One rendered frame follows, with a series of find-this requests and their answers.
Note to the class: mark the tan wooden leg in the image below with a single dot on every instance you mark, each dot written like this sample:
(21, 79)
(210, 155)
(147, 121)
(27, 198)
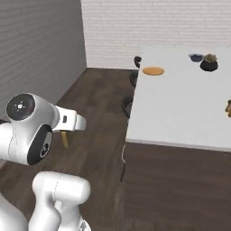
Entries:
(65, 140)

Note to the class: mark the brown lumpy object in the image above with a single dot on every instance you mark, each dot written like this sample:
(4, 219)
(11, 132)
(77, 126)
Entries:
(229, 109)

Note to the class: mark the plant in black pot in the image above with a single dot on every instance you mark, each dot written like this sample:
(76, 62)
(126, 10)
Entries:
(208, 65)

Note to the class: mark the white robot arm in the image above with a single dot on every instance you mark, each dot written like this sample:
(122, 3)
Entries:
(27, 141)

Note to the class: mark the dark blue bowl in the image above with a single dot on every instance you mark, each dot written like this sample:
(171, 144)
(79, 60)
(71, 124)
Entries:
(196, 57)

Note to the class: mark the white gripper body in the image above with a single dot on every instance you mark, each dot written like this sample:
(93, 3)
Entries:
(80, 122)

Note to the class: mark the black bar stool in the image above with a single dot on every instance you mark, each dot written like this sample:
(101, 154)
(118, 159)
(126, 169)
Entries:
(137, 61)
(133, 78)
(127, 107)

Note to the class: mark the orange plate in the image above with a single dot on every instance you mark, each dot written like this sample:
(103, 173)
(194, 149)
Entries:
(153, 71)

